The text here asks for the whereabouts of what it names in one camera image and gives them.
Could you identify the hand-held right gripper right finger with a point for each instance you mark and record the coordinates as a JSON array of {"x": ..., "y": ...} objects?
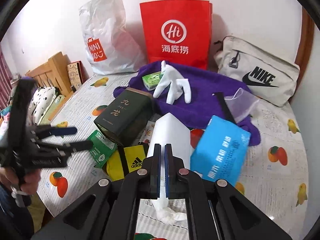
[{"x": 167, "y": 177}]

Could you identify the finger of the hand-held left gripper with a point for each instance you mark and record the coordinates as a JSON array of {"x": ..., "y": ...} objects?
[
  {"x": 80, "y": 145},
  {"x": 62, "y": 131}
]

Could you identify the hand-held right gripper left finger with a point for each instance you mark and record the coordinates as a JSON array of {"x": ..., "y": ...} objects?
[{"x": 158, "y": 177}]

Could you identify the yellow Adidas pouch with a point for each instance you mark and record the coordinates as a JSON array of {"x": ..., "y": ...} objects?
[{"x": 136, "y": 155}]

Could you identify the fruit-print wipe packet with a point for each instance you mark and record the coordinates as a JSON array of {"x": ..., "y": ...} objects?
[{"x": 150, "y": 133}]

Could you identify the blue tissue pack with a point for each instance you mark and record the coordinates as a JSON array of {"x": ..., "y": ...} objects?
[{"x": 220, "y": 150}]

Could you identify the white glove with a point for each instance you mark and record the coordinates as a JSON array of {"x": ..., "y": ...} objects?
[{"x": 170, "y": 85}]

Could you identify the green tissue packet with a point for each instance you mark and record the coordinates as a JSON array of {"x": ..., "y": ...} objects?
[{"x": 152, "y": 80}]

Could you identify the translucent mesh pouch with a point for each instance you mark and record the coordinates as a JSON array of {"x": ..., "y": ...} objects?
[{"x": 242, "y": 105}]

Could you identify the person's left hand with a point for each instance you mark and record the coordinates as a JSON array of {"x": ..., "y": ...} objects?
[{"x": 28, "y": 182}]

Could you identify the colourful quilt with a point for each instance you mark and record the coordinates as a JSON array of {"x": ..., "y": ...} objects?
[{"x": 3, "y": 125}]

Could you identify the green bed sheet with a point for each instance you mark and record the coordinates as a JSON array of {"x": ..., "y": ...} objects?
[{"x": 58, "y": 102}]

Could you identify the white black-dotted pillow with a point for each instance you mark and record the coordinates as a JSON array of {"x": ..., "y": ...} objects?
[{"x": 42, "y": 100}]

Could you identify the dark green tin box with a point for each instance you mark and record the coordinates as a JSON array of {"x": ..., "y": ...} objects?
[{"x": 122, "y": 115}]

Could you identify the brown patterned box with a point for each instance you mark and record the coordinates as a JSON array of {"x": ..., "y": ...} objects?
[{"x": 73, "y": 73}]

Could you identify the wooden headboard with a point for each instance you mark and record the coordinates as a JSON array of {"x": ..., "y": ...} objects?
[{"x": 50, "y": 70}]

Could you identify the striped red curtain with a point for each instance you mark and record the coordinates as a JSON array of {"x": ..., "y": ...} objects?
[{"x": 4, "y": 80}]

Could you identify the person's dark clothing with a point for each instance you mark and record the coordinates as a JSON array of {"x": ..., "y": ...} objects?
[{"x": 15, "y": 217}]

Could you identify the fruit-print tablecloth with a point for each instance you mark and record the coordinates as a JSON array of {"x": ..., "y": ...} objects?
[{"x": 262, "y": 175}]

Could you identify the purple towel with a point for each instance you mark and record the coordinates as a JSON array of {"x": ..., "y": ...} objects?
[{"x": 200, "y": 85}]

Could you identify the white plastic shopping bag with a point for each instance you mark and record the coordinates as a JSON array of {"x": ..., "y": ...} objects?
[{"x": 107, "y": 30}]

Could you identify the beige fabric pouch bag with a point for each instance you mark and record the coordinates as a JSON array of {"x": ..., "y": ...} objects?
[{"x": 250, "y": 62}]

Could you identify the red paper bag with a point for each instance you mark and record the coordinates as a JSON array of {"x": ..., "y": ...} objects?
[{"x": 175, "y": 17}]

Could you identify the brown wooden door frame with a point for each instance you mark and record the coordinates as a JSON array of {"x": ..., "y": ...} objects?
[{"x": 306, "y": 35}]

